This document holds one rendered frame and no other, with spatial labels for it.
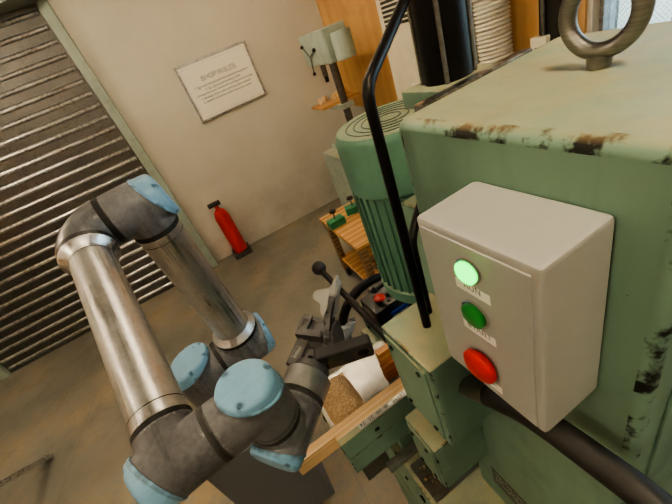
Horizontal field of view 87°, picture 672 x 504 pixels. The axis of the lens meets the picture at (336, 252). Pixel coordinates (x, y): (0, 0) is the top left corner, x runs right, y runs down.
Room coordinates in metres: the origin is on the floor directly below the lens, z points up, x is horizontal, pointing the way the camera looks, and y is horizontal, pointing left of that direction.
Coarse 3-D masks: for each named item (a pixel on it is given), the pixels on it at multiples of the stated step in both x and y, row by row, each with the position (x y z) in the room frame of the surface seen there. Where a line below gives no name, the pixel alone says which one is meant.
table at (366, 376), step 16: (352, 368) 0.61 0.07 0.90; (368, 368) 0.59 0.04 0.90; (352, 384) 0.56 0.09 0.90; (368, 384) 0.54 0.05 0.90; (384, 384) 0.53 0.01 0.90; (368, 400) 0.50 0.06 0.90; (384, 432) 0.42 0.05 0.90; (400, 432) 0.43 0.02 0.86; (368, 448) 0.41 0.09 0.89; (384, 448) 0.42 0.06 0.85; (352, 464) 0.40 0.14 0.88; (368, 464) 0.40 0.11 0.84
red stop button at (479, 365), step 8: (464, 352) 0.18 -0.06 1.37; (472, 352) 0.17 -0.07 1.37; (480, 352) 0.17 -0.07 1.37; (464, 360) 0.18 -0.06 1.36; (472, 360) 0.17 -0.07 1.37; (480, 360) 0.16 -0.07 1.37; (488, 360) 0.16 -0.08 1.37; (472, 368) 0.17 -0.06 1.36; (480, 368) 0.16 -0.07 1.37; (488, 368) 0.16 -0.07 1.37; (480, 376) 0.16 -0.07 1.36; (488, 376) 0.16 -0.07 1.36; (496, 376) 0.16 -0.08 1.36
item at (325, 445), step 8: (392, 384) 0.49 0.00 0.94; (384, 392) 0.48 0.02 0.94; (376, 400) 0.47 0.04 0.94; (360, 408) 0.47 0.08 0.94; (352, 416) 0.46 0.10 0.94; (344, 424) 0.45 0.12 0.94; (328, 432) 0.44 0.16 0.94; (320, 440) 0.43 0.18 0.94; (328, 440) 0.43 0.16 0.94; (336, 440) 0.43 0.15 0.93; (312, 448) 0.42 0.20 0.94; (320, 448) 0.42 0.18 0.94; (328, 448) 0.42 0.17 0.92; (336, 448) 0.43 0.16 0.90; (312, 456) 0.41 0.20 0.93; (320, 456) 0.42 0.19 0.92; (304, 464) 0.41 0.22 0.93; (312, 464) 0.41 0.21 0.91; (304, 472) 0.40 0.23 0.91
